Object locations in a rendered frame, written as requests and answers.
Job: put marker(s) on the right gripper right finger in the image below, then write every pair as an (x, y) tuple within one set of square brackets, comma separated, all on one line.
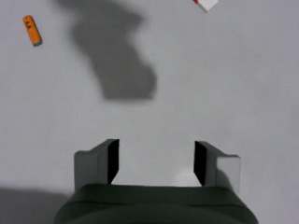
[(214, 168)]

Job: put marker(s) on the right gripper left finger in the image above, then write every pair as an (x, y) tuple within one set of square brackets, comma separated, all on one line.
[(98, 165)]

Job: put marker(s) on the red eraser with white tip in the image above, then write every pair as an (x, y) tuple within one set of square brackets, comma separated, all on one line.
[(206, 5)]

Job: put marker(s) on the orange aa battery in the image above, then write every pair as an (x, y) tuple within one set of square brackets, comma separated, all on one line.
[(32, 31)]

